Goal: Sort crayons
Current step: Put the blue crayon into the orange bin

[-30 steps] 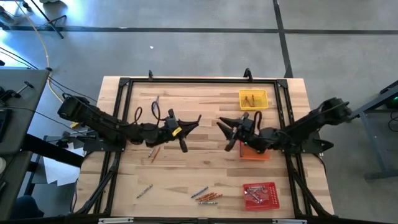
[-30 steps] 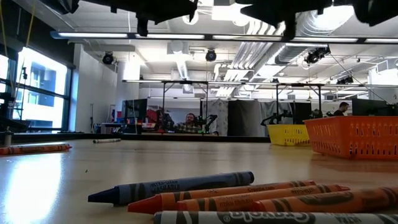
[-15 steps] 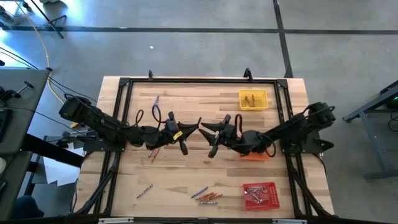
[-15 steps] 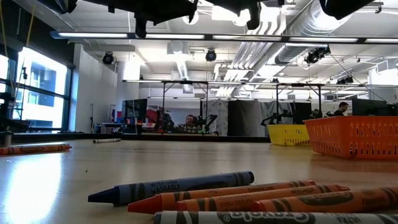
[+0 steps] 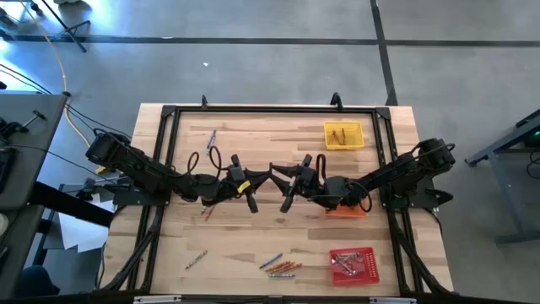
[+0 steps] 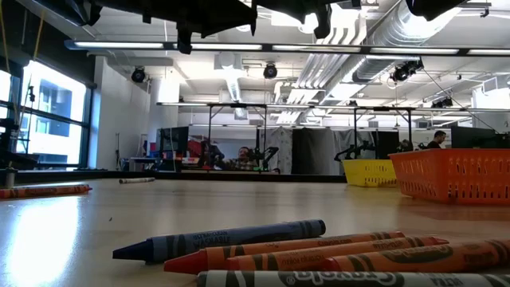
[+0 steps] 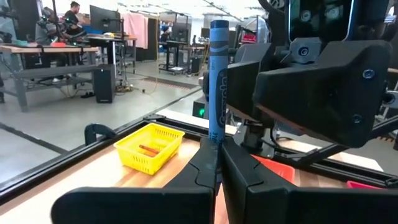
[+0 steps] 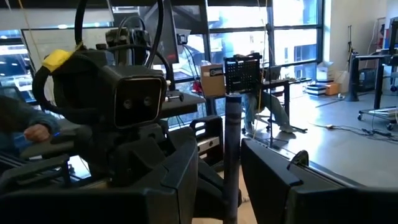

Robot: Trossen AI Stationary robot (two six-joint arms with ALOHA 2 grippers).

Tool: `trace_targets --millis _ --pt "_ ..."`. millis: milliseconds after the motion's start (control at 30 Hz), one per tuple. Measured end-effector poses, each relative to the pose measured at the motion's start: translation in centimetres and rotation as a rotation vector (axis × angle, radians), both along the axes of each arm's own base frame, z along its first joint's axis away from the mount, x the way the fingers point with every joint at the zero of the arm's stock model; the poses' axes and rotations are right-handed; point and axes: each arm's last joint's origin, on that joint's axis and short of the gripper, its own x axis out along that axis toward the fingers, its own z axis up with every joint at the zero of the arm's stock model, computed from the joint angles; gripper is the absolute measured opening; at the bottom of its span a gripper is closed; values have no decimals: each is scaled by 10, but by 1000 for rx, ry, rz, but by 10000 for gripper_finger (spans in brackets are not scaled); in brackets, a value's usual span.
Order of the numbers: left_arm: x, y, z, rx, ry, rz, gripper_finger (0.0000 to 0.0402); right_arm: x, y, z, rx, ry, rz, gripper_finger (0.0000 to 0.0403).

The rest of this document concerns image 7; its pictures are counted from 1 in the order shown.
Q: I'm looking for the pink hanging cloth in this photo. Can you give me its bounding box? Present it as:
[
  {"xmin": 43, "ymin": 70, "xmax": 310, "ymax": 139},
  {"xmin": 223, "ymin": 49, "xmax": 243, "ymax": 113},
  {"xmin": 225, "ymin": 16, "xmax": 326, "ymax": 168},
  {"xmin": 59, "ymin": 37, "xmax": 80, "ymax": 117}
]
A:
[{"xmin": 121, "ymin": 12, "xmax": 149, "ymax": 50}]

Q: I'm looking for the black computer tower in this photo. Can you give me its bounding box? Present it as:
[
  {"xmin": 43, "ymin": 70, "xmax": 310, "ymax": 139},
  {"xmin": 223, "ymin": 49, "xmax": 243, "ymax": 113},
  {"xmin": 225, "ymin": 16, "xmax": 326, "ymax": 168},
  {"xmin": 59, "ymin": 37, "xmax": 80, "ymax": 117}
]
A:
[{"xmin": 93, "ymin": 63, "xmax": 116, "ymax": 104}]

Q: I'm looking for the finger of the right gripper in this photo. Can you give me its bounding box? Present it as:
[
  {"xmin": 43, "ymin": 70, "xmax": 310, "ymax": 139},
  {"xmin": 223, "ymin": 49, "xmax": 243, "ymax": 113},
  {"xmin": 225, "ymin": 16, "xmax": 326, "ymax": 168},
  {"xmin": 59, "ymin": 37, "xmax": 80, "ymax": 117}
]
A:
[
  {"xmin": 226, "ymin": 43, "xmax": 276, "ymax": 125},
  {"xmin": 253, "ymin": 40, "xmax": 392, "ymax": 147}
]

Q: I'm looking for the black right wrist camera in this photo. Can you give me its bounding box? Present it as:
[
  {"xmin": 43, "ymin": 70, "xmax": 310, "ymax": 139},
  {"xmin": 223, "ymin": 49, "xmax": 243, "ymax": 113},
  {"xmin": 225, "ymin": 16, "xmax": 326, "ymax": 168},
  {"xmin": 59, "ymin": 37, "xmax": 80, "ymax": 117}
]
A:
[{"xmin": 289, "ymin": 0, "xmax": 354, "ymax": 42}]

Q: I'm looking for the orange crayon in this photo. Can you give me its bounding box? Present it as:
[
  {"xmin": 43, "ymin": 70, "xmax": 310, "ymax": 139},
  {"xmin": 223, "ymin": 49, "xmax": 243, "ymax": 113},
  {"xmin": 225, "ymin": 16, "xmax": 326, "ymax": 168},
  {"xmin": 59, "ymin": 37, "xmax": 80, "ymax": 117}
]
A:
[{"xmin": 139, "ymin": 144, "xmax": 161, "ymax": 156}]

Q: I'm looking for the blue crayon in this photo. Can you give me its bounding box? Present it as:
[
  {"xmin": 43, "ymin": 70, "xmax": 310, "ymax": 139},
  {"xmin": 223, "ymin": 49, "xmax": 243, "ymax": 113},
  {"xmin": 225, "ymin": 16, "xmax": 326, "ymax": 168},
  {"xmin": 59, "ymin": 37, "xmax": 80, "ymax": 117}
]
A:
[{"xmin": 207, "ymin": 19, "xmax": 230, "ymax": 194}]

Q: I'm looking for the grey metal bench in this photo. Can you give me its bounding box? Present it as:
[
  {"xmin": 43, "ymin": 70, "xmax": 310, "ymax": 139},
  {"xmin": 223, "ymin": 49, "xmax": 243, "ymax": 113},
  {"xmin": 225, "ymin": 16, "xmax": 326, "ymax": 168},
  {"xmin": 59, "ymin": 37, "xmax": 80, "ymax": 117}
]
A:
[{"xmin": 12, "ymin": 63, "xmax": 105, "ymax": 113}]

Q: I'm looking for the wooden work table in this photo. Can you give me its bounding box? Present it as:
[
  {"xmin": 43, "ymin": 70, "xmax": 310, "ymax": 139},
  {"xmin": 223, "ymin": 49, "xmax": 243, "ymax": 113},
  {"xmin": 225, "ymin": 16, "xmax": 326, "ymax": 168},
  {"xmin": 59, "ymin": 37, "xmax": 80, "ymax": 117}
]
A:
[{"xmin": 0, "ymin": 44, "xmax": 100, "ymax": 68}]

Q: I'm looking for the red plastic basket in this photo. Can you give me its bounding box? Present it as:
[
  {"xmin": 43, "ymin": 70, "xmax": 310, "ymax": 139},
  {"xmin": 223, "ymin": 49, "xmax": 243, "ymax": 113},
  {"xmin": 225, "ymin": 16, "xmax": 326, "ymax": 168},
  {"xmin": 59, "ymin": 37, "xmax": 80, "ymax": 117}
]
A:
[{"xmin": 346, "ymin": 180, "xmax": 385, "ymax": 190}]

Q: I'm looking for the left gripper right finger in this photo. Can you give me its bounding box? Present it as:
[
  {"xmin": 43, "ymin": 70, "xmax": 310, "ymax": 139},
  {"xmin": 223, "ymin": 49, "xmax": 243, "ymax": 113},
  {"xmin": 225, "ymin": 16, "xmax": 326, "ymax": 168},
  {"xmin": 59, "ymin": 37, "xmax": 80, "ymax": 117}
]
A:
[{"xmin": 221, "ymin": 137, "xmax": 398, "ymax": 224}]

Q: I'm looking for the person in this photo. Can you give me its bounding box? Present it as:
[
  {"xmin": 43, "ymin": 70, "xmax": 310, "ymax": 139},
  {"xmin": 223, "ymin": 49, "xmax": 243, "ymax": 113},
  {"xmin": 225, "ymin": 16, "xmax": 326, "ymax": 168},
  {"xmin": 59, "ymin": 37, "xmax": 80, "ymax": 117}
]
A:
[
  {"xmin": 159, "ymin": 26, "xmax": 172, "ymax": 44},
  {"xmin": 63, "ymin": 1, "xmax": 85, "ymax": 35},
  {"xmin": 34, "ymin": 6, "xmax": 65, "ymax": 47}
]

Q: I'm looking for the yellow plastic basket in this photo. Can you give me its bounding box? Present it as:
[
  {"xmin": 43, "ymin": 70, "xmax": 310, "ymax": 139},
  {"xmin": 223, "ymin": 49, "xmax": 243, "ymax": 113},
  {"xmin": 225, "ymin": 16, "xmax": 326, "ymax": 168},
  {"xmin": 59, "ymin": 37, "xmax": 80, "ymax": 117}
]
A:
[{"xmin": 113, "ymin": 123, "xmax": 186, "ymax": 176}]

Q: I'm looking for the black device green light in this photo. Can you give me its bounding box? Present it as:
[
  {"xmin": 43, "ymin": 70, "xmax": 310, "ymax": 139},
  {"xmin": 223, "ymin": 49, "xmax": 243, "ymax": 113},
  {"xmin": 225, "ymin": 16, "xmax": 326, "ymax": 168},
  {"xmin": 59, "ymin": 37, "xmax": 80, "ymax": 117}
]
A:
[{"xmin": 192, "ymin": 96, "xmax": 208, "ymax": 119}]

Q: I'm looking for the black monitor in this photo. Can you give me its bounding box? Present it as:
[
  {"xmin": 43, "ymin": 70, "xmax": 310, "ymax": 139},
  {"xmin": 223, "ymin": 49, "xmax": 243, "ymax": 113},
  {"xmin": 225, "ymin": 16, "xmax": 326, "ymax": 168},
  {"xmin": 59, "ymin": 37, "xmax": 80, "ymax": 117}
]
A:
[{"xmin": 89, "ymin": 4, "xmax": 121, "ymax": 34}]

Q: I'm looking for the orange plastic basket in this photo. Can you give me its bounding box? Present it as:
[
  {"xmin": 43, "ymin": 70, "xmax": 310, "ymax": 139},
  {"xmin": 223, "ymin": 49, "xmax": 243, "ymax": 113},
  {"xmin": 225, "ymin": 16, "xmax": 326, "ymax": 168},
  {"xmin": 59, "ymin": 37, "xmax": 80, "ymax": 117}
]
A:
[{"xmin": 251, "ymin": 154, "xmax": 296, "ymax": 184}]

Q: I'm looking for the black table clamp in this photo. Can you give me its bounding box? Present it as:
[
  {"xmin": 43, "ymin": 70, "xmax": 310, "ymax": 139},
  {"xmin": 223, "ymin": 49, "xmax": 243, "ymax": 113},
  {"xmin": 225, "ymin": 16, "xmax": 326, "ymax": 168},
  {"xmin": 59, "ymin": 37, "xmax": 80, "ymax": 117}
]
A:
[{"xmin": 83, "ymin": 123, "xmax": 118, "ymax": 146}]

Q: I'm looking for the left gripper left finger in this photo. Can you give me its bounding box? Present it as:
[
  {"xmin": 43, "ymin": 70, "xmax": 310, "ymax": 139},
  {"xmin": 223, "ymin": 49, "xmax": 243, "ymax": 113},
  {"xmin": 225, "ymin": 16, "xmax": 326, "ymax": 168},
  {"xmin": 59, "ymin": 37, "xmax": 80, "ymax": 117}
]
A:
[{"xmin": 51, "ymin": 138, "xmax": 220, "ymax": 224}]

